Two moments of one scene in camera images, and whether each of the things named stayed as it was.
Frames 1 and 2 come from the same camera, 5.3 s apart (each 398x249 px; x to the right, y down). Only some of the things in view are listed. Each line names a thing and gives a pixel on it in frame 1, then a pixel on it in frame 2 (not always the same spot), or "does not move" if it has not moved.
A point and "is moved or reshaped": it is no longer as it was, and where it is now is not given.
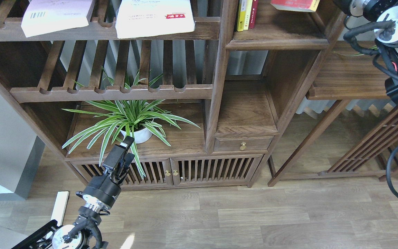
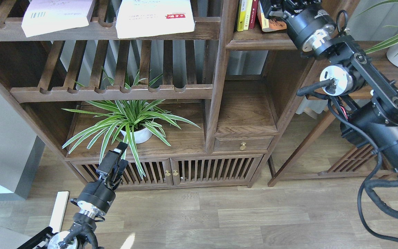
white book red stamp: [135, 18] does not move
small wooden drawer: [242, 143] does not move
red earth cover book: [309, 6] is moved or reshaped
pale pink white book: [44, 17] does not move
